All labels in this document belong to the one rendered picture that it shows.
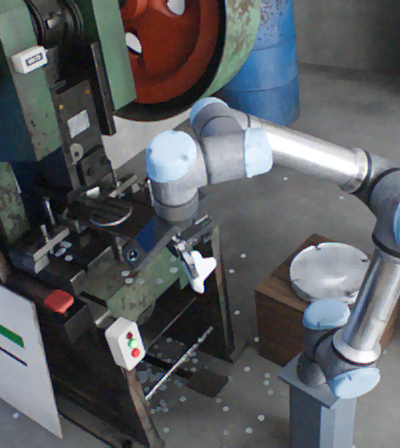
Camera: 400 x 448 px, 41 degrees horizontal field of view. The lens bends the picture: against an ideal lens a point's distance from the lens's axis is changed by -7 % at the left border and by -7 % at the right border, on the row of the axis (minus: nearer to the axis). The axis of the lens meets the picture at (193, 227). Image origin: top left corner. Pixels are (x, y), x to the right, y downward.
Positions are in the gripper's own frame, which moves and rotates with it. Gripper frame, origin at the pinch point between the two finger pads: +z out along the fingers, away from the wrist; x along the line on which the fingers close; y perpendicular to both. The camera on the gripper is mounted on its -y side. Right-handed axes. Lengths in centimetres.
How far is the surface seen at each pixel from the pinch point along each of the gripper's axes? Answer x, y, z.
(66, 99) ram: 59, 9, 1
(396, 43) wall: 126, 299, 173
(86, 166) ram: 49, 5, 18
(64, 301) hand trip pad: 21.5, -20.4, 24.3
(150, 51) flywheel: 71, 44, 13
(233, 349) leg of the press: 7, 24, 105
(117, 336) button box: 10.4, -14.0, 35.7
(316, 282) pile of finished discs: -3, 51, 68
